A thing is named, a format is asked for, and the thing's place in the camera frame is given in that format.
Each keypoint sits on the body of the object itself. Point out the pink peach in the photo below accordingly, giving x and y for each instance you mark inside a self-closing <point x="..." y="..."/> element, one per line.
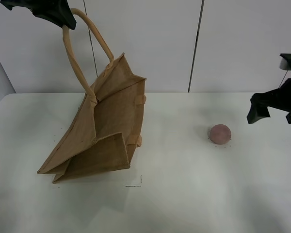
<point x="220" y="134"/>

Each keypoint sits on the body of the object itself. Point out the brown linen tote bag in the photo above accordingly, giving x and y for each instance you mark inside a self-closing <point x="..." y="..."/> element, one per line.
<point x="106" y="129"/>

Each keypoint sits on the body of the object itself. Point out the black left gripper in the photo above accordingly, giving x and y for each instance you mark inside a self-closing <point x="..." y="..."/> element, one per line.
<point x="55" y="11"/>

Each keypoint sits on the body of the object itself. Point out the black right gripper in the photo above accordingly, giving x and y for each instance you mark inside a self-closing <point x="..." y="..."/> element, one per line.
<point x="278" y="99"/>

